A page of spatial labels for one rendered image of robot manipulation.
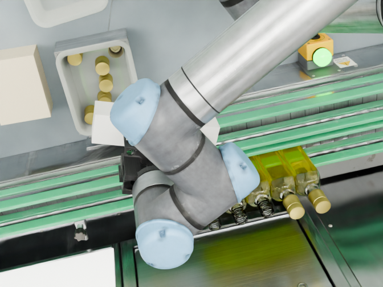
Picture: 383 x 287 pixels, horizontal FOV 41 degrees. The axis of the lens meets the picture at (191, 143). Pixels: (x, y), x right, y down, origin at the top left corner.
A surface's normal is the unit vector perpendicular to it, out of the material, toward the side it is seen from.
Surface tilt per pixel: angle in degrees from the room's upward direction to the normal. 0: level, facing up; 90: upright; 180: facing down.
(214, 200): 4
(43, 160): 90
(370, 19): 67
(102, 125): 0
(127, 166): 90
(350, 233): 90
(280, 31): 15
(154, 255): 0
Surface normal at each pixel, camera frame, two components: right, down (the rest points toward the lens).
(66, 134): 0.16, 0.50
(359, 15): -0.82, 0.49
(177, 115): -0.04, 0.26
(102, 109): 0.20, -0.86
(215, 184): 0.37, 0.28
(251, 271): -0.16, -0.84
